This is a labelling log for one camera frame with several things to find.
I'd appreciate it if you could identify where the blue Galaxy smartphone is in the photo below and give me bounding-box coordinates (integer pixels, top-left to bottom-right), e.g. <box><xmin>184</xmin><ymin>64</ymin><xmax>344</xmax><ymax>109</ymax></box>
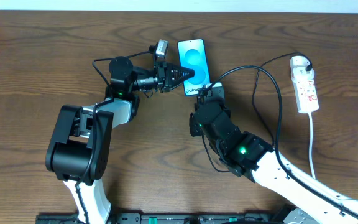
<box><xmin>177</xmin><ymin>39</ymin><xmax>210</xmax><ymax>96</ymax></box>

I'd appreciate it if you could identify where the white USB charger plug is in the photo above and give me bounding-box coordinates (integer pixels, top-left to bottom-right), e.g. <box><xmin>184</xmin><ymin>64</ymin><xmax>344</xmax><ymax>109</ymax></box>
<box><xmin>290</xmin><ymin>56</ymin><xmax>315</xmax><ymax>83</ymax></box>

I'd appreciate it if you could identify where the black USB charging cable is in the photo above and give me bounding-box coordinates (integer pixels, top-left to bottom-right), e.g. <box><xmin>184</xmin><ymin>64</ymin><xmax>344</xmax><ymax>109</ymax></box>
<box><xmin>201</xmin><ymin>52</ymin><xmax>313</xmax><ymax>174</ymax></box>

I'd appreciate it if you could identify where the white power strip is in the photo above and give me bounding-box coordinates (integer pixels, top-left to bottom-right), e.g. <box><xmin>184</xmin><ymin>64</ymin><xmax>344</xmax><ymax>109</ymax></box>
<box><xmin>293</xmin><ymin>79</ymin><xmax>319</xmax><ymax>114</ymax></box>

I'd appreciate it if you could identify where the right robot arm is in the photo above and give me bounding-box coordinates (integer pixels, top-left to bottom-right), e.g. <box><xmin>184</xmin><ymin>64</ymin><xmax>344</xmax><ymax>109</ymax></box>
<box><xmin>190</xmin><ymin>87</ymin><xmax>358</xmax><ymax>223</ymax></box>

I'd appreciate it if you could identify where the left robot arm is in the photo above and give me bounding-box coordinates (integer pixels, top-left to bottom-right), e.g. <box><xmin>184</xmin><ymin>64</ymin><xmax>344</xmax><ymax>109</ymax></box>
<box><xmin>36</xmin><ymin>57</ymin><xmax>195</xmax><ymax>223</ymax></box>

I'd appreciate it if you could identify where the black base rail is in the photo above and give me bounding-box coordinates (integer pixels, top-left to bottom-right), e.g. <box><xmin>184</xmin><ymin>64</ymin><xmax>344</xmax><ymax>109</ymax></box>
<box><xmin>35</xmin><ymin>212</ymin><xmax>291</xmax><ymax>224</ymax></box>

